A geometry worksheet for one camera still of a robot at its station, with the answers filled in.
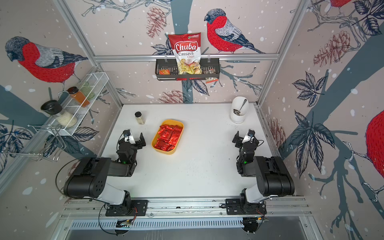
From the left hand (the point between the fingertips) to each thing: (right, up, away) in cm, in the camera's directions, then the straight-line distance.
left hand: (136, 131), depth 91 cm
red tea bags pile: (+19, -3, +2) cm, 20 cm away
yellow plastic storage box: (+19, +5, +14) cm, 24 cm away
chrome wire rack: (-27, -1, -30) cm, 40 cm away
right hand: (+68, 0, 0) cm, 68 cm away
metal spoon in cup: (+69, +13, +19) cm, 73 cm away
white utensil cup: (+68, +15, +15) cm, 71 cm away
